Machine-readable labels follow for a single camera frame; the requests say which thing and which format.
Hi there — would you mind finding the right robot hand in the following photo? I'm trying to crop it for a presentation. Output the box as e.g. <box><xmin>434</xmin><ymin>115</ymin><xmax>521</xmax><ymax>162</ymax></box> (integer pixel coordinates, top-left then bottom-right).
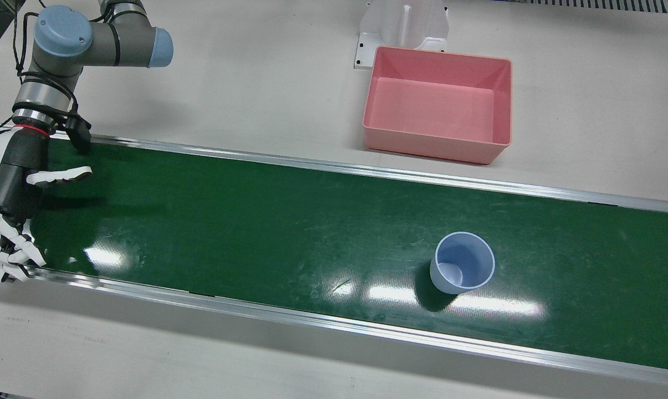
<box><xmin>0</xmin><ymin>125</ymin><xmax>94</xmax><ymax>284</ymax></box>

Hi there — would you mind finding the pink plastic box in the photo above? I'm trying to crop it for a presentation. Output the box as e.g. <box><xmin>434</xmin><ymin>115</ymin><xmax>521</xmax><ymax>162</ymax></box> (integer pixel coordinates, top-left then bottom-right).
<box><xmin>363</xmin><ymin>46</ymin><xmax>513</xmax><ymax>165</ymax></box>

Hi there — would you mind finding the blue plastic cup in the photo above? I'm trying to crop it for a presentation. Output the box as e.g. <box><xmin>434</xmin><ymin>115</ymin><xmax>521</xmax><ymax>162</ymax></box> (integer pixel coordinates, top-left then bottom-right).
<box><xmin>430</xmin><ymin>232</ymin><xmax>496</xmax><ymax>295</ymax></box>

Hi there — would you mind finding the green conveyor belt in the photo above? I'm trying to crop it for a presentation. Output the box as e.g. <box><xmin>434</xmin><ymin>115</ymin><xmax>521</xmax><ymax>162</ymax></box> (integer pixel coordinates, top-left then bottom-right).
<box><xmin>0</xmin><ymin>123</ymin><xmax>668</xmax><ymax>388</ymax></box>

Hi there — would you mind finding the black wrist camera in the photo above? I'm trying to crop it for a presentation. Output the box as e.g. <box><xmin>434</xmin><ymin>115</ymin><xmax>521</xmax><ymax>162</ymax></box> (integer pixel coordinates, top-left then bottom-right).
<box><xmin>62</xmin><ymin>114</ymin><xmax>93</xmax><ymax>155</ymax></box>

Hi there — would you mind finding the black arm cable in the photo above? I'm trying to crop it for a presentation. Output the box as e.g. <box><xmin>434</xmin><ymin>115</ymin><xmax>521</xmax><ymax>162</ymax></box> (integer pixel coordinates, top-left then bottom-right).
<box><xmin>0</xmin><ymin>0</ymin><xmax>79</xmax><ymax>134</ymax></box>

